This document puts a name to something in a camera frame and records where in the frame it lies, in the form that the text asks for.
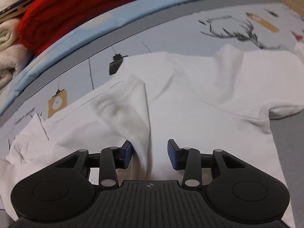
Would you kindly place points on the red knitted blanket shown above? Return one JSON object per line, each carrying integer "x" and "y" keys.
{"x": 46, "y": 21}

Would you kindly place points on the printed grey bed sheet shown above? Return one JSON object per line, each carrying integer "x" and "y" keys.
{"x": 197, "y": 28}

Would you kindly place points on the light blue cloud quilt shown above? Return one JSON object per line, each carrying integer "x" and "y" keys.
{"x": 78, "y": 38}

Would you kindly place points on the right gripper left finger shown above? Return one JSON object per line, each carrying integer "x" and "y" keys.
{"x": 111, "y": 159}

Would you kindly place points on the white t-shirt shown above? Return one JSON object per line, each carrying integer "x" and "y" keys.
{"x": 226, "y": 101}

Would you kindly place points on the cream fleece blanket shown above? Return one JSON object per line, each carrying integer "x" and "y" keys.
{"x": 14, "y": 55}

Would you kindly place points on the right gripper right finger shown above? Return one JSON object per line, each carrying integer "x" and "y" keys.
{"x": 186, "y": 159}

